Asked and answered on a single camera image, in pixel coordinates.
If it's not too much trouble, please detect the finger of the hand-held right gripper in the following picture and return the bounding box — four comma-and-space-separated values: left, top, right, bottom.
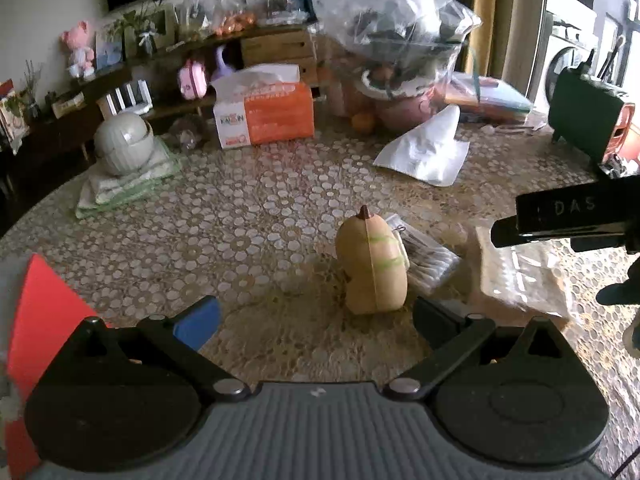
595, 256, 640, 307
490, 215, 572, 249

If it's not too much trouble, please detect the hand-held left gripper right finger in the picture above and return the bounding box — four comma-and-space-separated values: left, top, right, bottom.
384, 295, 584, 403

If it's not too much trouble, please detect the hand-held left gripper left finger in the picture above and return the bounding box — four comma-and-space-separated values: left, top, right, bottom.
50, 296, 251, 404

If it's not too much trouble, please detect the beige packet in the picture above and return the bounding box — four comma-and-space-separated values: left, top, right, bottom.
474, 226, 577, 322

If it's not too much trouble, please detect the tan squash-shaped toy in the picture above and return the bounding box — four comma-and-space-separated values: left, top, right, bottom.
334, 205, 409, 316

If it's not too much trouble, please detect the red cardboard box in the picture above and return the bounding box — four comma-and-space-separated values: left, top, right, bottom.
0, 254, 110, 479

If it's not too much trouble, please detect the clear cotton swab pack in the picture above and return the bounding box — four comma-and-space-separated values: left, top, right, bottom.
384, 213, 462, 294

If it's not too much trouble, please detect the dark green appliance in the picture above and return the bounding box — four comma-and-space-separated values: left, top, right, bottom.
547, 64, 639, 172

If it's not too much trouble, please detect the white tissue sheet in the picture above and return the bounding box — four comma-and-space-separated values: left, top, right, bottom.
373, 104, 471, 187

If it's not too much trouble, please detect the stack of books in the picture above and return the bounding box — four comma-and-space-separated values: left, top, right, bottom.
434, 72, 537, 127

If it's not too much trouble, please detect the folded green cloth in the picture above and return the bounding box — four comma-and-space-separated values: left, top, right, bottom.
74, 139, 184, 220

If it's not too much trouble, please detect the pink fruit bowl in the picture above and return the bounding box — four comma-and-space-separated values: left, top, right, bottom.
359, 66, 437, 132

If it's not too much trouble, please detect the washing machine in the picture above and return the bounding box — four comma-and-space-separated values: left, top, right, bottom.
529, 0, 597, 107

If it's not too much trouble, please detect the crumpled clear plastic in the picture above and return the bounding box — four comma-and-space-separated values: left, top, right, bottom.
169, 114, 207, 154

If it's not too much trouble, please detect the pale green round jar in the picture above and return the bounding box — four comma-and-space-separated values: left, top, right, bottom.
93, 112, 154, 177

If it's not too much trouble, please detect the yellow curtain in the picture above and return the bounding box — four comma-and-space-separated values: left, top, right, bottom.
471, 0, 502, 77

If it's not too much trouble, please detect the orange tissue pack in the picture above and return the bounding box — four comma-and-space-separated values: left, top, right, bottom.
212, 63, 316, 150

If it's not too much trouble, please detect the wooden low cabinet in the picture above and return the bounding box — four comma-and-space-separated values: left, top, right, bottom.
0, 22, 321, 201

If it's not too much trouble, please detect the white router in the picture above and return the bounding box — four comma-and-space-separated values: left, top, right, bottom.
97, 79, 154, 116

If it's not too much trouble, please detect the pink backpack-shaped toy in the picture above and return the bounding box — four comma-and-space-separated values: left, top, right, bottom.
178, 58, 209, 100

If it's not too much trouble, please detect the large clear plastic bag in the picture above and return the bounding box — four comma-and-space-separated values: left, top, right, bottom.
309, 0, 489, 97

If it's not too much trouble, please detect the small cardboard box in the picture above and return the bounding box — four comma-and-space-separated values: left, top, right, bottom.
51, 93, 87, 118

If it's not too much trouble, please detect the purple gourd-shaped vase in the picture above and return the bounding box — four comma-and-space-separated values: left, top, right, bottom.
212, 44, 236, 82

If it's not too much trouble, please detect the floral printed bag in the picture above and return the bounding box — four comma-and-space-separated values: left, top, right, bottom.
0, 79, 32, 155

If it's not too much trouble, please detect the dried flowers vase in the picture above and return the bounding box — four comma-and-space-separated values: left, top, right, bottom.
22, 59, 44, 122

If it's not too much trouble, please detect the pink teddy doll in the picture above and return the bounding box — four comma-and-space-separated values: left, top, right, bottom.
60, 20, 97, 81

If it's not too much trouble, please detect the plastic bag of oranges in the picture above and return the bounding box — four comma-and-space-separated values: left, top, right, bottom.
177, 0, 257, 44

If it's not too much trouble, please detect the small picture frame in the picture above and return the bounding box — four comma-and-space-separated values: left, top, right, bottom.
94, 22, 125, 71

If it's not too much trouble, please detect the wooden frame with plant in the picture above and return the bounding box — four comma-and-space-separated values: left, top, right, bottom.
122, 3, 177, 59

